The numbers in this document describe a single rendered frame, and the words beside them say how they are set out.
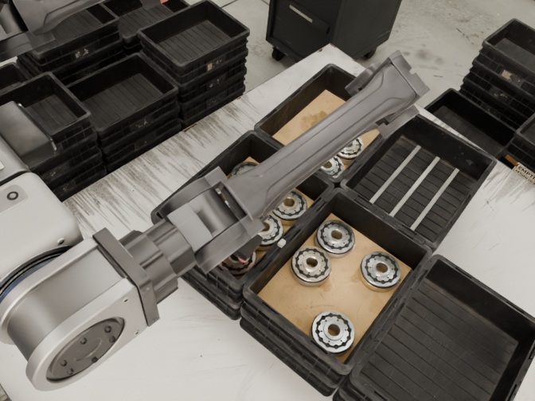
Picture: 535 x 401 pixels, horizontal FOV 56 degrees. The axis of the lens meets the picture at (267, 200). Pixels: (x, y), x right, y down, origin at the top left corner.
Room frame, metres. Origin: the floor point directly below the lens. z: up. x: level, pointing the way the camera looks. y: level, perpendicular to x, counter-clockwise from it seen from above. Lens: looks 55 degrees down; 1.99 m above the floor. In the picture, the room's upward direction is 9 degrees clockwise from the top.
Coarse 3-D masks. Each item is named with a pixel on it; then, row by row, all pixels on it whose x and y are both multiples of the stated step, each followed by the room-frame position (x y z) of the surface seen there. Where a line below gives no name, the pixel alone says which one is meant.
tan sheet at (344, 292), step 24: (336, 216) 0.81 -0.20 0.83; (312, 240) 0.72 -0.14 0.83; (360, 240) 0.74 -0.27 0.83; (288, 264) 0.63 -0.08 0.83; (336, 264) 0.65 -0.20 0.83; (264, 288) 0.55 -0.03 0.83; (288, 288) 0.57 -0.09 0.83; (312, 288) 0.58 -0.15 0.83; (336, 288) 0.59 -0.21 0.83; (360, 288) 0.60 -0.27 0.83; (288, 312) 0.50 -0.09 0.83; (312, 312) 0.51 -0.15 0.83; (360, 312) 0.53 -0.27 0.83; (360, 336) 0.47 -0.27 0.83
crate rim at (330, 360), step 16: (336, 192) 0.81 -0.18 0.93; (320, 208) 0.76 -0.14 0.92; (368, 208) 0.78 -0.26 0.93; (304, 224) 0.70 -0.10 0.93; (288, 240) 0.64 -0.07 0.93; (416, 240) 0.70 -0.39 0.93; (272, 256) 0.59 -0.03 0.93; (256, 272) 0.54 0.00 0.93; (416, 272) 0.61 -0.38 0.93; (256, 304) 0.47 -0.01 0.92; (288, 320) 0.44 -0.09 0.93; (384, 320) 0.48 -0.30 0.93; (304, 336) 0.41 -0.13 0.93; (368, 336) 0.43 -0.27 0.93; (320, 352) 0.38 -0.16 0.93; (336, 368) 0.35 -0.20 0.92; (352, 368) 0.36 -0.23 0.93
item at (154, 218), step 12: (252, 132) 0.98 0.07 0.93; (204, 168) 0.82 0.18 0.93; (192, 180) 0.78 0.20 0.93; (324, 180) 0.85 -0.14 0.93; (324, 192) 0.81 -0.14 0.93; (312, 204) 0.76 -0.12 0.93; (156, 216) 0.65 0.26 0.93; (300, 216) 0.72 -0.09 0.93; (288, 228) 0.68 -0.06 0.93; (228, 276) 0.52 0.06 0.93; (240, 288) 0.51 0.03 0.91
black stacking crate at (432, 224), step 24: (384, 144) 1.03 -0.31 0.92; (408, 144) 1.13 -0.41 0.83; (432, 144) 1.11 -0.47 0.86; (456, 144) 1.08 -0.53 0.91; (384, 168) 1.01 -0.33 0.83; (408, 168) 1.03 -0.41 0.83; (432, 168) 1.04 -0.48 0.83; (480, 168) 1.03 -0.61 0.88; (360, 192) 0.91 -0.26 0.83; (384, 192) 0.92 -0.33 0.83; (432, 192) 0.95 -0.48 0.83; (456, 192) 0.96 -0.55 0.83; (408, 216) 0.85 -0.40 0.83; (432, 216) 0.86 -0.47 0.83; (432, 240) 0.78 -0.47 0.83
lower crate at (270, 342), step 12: (240, 312) 0.49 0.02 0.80; (240, 324) 0.50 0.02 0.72; (252, 324) 0.47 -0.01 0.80; (252, 336) 0.47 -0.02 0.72; (264, 336) 0.46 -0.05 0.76; (276, 348) 0.44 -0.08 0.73; (288, 348) 0.42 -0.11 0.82; (288, 360) 0.42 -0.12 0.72; (300, 360) 0.39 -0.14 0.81; (300, 372) 0.40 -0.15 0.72; (312, 372) 0.38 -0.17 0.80; (312, 384) 0.37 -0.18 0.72; (324, 384) 0.36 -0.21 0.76; (336, 384) 0.35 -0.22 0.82
